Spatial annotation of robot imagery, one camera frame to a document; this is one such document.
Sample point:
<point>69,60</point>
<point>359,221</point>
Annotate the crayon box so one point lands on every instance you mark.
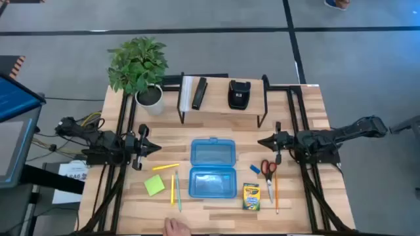
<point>251,198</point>

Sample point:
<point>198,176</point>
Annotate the white paper stack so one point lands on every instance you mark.
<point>186,93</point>

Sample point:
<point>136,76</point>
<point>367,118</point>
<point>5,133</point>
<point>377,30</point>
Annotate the teal pencil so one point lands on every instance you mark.
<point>178,191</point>

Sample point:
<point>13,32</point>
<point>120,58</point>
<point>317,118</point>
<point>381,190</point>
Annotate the black orange hazard striped board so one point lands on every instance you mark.
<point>18,65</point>

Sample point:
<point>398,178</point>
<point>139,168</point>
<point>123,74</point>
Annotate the person's shoe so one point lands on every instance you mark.
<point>338,4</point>

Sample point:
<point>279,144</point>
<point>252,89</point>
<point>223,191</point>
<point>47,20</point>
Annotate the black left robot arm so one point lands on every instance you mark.
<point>105,142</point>

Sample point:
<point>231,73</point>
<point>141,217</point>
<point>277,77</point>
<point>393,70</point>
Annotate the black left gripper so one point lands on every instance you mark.
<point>141,147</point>

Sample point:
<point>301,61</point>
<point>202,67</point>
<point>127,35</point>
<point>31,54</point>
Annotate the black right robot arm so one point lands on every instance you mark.
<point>328,137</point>

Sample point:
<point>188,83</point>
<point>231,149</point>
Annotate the computer monitor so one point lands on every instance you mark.
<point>16,131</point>

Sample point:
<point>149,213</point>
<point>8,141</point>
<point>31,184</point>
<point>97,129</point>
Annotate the black aluminium table frame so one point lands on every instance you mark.
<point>282,88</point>

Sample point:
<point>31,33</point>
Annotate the wooden shelf riser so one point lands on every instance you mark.
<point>216,98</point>

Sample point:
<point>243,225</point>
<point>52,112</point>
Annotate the green plant in white pot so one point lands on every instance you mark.
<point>138,62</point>

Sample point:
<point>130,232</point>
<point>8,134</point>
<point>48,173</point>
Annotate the blue eraser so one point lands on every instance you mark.
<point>255,168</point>

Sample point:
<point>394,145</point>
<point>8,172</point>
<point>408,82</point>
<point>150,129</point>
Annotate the orange pencil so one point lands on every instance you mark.
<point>277,193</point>

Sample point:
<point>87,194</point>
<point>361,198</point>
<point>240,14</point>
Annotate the blue plastic pencil case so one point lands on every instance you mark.
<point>213,154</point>

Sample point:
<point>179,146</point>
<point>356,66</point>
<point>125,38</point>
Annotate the white printed paper sheet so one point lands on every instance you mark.
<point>70,172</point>

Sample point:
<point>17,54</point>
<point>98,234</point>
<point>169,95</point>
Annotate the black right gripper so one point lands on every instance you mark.
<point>279,142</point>

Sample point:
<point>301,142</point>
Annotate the person's hand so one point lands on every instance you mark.
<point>175,227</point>

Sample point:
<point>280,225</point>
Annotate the yellow pencil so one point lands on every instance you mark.
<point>172,190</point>

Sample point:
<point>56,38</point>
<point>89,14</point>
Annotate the black stapler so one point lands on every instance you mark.
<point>199,93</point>

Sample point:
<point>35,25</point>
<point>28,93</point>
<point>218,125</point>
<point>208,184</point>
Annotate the black flat bar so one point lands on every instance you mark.
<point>52,178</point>

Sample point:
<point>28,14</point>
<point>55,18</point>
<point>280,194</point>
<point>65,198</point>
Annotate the grey furniture leg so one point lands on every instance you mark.
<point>410,124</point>

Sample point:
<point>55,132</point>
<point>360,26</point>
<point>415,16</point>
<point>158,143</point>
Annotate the yellow highlighter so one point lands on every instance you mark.
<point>165,166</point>

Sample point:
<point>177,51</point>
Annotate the green sticky note pad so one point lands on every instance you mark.
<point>154,185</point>

